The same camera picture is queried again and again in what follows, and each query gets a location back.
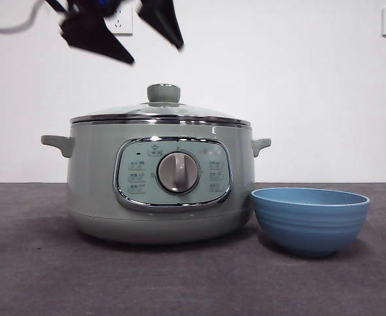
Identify glass lid with green knob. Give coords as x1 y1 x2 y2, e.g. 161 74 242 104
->
69 83 252 128

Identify pale green electric steamer pot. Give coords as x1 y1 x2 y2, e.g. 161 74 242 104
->
40 122 273 246

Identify blue ribbed bowl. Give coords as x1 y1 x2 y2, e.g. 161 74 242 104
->
250 187 372 259

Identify grey cable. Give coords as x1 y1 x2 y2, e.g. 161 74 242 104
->
0 0 44 34

